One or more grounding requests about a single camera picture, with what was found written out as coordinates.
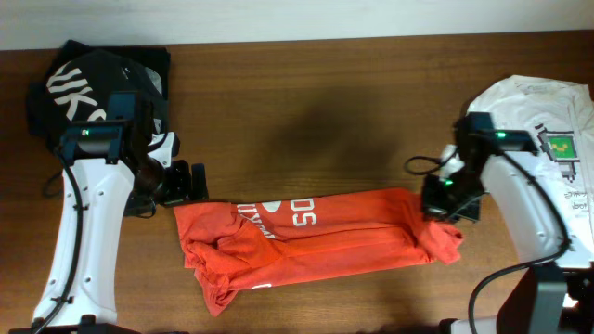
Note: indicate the black folded garment underneath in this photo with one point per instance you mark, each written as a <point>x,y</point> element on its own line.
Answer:
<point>153,60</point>

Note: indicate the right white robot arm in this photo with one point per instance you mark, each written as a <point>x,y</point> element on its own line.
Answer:
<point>555,294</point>

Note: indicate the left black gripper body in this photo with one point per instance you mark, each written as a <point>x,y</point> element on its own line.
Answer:
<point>174,186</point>

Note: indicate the black Nike t-shirt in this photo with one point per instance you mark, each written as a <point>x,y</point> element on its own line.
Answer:
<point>79,93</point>

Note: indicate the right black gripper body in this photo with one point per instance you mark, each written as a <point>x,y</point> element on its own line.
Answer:
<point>456,198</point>

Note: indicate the red orange soccer t-shirt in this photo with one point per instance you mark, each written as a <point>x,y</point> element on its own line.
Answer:
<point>233,247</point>

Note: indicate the white graphic t-shirt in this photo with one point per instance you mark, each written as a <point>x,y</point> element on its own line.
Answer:
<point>547,153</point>

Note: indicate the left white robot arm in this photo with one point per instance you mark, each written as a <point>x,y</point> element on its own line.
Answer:
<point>109,172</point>

